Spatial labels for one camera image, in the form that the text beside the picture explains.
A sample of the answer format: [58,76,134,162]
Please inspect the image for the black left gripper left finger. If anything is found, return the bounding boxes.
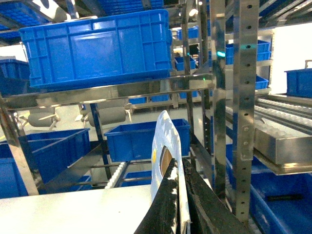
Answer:
[135,159,178,234]

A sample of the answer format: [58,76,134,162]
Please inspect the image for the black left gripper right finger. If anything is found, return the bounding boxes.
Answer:
[182,159,249,234]

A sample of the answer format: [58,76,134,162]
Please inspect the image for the flower gift bag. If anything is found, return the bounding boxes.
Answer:
[151,111,191,234]

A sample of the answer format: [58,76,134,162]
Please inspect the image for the small blue crate on rollers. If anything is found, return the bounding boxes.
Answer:
[105,118,190,162]

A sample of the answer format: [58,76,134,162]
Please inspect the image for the big blue crate behind table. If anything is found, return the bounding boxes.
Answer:
[0,128,91,198]

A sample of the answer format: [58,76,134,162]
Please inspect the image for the ribbed blue crate on shelf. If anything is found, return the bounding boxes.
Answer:
[19,9,172,90]

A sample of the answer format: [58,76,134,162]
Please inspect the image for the perforated steel rack post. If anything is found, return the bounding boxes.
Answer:
[233,0,259,223]

